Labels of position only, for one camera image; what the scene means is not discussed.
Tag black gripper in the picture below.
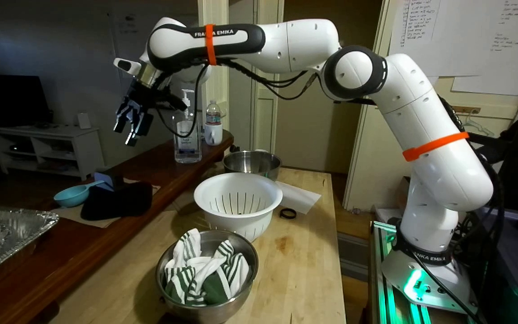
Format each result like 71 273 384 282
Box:
112 79 168 147

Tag empty steel mixing bowl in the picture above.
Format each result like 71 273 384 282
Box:
222 149 283 180

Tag white plastic colander bowl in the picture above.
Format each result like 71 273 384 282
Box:
193 171 285 243

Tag steel bowl holding towel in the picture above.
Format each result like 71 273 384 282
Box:
156 230 262 324

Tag white TV stand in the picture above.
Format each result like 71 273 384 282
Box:
0 124 107 180

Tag clear pump dispenser bottle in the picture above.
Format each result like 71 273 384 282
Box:
172 88 206 165

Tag black cloth bundle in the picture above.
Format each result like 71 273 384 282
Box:
80 180 156 221

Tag clear plastic water bottle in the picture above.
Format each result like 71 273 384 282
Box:
204 99 226 147

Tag light blue plastic scoop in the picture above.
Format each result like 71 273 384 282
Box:
53 172 118 208

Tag black television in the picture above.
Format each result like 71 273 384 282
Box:
0 72 55 129

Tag dark wooden counter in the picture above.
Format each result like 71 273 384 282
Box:
0 131 238 324

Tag aluminium foil tray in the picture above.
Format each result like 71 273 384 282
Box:
0 205 62 284

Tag green white striped towel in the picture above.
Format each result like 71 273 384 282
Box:
163 226 253 306

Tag white paper sheet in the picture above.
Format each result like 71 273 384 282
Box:
274 178 325 216

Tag white whiteboard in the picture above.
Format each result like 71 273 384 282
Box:
389 0 518 97

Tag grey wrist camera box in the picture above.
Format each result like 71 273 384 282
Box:
112 55 148 79

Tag orange strap on forearm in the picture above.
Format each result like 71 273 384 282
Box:
204 23 220 66

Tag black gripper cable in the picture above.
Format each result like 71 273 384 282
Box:
150 55 321 140

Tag orange strap on arm link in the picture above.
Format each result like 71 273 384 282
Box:
402 129 472 163

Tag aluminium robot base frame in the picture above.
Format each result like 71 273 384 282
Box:
370 217 495 324

